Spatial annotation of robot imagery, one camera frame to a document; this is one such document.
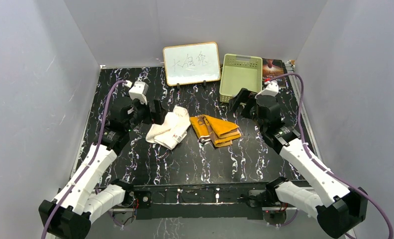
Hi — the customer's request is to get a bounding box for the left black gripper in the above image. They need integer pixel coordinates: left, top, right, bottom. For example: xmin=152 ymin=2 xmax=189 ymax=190
xmin=125 ymin=97 xmax=167 ymax=132

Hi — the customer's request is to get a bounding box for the white towel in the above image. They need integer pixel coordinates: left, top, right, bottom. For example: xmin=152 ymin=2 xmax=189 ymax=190
xmin=145 ymin=106 xmax=191 ymax=150

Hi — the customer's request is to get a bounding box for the green plastic basket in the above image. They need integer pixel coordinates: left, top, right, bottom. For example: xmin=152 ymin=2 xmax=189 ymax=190
xmin=219 ymin=54 xmax=263 ymax=103

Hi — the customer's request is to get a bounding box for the orange towel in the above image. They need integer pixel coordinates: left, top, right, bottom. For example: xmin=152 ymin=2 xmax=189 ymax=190
xmin=190 ymin=115 xmax=241 ymax=148

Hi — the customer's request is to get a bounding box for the wood framed whiteboard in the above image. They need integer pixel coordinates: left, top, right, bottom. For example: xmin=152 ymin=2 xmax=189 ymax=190
xmin=163 ymin=42 xmax=221 ymax=86

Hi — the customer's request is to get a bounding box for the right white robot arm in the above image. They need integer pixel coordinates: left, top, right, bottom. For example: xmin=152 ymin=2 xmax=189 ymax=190
xmin=229 ymin=88 xmax=368 ymax=239

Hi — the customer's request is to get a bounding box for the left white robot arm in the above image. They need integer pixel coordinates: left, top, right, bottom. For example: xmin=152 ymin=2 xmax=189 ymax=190
xmin=38 ymin=97 xmax=168 ymax=239

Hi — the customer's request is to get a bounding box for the dark book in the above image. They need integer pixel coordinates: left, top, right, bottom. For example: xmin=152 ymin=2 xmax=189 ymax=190
xmin=262 ymin=58 xmax=285 ymax=82

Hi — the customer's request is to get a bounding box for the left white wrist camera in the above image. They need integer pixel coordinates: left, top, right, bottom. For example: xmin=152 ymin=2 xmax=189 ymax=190
xmin=128 ymin=81 xmax=148 ymax=105

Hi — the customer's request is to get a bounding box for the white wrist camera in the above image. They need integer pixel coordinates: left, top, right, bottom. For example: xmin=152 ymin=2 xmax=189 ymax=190
xmin=255 ymin=80 xmax=279 ymax=98
xmin=128 ymin=81 xmax=148 ymax=105

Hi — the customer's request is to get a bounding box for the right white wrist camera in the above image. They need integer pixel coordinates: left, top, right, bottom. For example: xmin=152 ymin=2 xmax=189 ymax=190
xmin=255 ymin=80 xmax=279 ymax=98

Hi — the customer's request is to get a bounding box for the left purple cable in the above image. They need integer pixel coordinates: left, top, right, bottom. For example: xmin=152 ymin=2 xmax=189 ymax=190
xmin=40 ymin=80 xmax=128 ymax=239

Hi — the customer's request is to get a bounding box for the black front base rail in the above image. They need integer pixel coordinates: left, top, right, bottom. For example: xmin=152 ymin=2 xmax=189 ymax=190
xmin=133 ymin=182 xmax=281 ymax=220

